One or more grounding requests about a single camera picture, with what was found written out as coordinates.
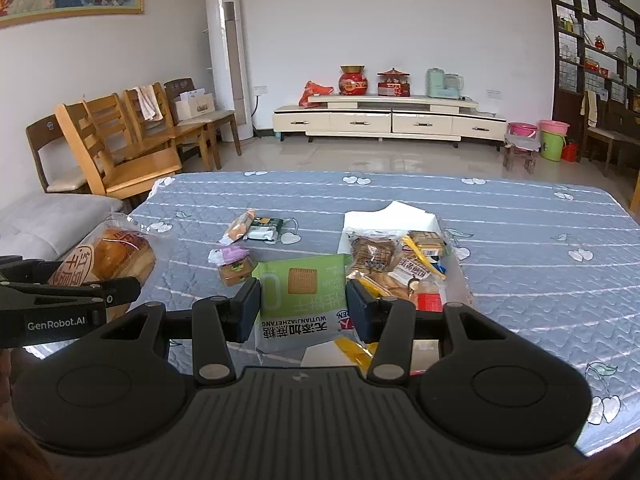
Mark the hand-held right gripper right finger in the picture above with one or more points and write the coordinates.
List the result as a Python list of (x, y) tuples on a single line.
[(357, 310)]

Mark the light wooden chair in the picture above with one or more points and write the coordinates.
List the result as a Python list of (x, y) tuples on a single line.
[(107, 115), (140, 170), (185, 132)]

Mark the purple snack packet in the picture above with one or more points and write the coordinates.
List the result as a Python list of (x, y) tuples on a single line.
[(227, 255)]

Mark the grey sofa cushion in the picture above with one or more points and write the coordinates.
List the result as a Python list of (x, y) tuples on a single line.
[(45, 220)]

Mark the blue snack packet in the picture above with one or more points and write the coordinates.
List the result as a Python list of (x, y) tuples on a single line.
[(437, 261)]

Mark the mint green kitchen appliance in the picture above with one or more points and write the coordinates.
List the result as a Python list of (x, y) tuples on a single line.
[(442, 85)]

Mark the green bucket with pink rim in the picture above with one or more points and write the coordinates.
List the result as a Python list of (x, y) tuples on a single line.
[(553, 142)]

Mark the orange snack packet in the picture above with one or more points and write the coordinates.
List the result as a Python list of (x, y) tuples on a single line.
[(239, 227)]

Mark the white foam box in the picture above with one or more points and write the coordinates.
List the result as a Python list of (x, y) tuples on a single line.
[(385, 217)]

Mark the red round pot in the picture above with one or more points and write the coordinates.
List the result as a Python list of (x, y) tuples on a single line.
[(353, 81)]

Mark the white cardboard box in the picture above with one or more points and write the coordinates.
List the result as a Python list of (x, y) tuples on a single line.
[(195, 107)]

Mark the dark green white packet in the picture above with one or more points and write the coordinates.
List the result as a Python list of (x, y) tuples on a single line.
[(265, 228)]

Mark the red label rice cracker packet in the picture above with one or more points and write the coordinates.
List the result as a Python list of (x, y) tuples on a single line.
[(387, 285)]

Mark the brown green square packet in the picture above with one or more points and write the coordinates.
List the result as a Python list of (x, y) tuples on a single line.
[(237, 272)]

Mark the light green cracker packet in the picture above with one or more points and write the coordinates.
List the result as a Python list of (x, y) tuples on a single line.
[(300, 280)]

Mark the clear bread loaf bag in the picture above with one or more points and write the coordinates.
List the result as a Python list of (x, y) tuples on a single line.
[(115, 255)]

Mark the cream hanging towel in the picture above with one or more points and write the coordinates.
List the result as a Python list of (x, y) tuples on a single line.
[(590, 107)]

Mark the small brown biscuit packet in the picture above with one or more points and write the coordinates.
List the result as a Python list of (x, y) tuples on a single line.
[(425, 241)]

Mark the dark brown cushioned chair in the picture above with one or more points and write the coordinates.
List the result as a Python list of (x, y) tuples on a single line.
[(222, 117), (37, 140)]

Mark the red plastic bag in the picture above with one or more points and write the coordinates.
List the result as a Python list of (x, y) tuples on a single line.
[(314, 95)]

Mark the white towel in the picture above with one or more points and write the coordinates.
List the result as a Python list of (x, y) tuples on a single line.
[(149, 102)]

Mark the pink plastic basin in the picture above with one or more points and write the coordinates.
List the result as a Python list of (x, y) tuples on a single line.
[(522, 129)]

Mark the cream tv cabinet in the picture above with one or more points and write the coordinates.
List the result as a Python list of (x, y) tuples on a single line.
[(360, 120)]

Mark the dark wooden display shelf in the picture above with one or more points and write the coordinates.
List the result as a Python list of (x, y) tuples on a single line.
[(565, 100)]

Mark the small wooden stool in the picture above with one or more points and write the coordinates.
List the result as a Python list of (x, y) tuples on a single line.
[(520, 155)]

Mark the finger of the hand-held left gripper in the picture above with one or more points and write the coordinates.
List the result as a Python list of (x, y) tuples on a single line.
[(75, 294), (10, 267)]

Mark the brown biscuit bag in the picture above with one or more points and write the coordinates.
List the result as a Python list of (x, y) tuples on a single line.
[(372, 252)]

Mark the white tower air conditioner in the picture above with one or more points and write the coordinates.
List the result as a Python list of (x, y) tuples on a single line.
[(230, 65)]

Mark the red pagoda gift box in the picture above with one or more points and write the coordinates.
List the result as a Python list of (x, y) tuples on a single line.
[(393, 85)]

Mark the small red container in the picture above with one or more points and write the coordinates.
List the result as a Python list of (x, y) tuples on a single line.
[(569, 152)]

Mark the yellow snack packet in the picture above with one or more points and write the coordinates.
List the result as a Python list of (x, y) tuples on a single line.
[(355, 352)]

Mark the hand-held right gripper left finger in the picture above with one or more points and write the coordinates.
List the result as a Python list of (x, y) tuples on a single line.
[(247, 310)]

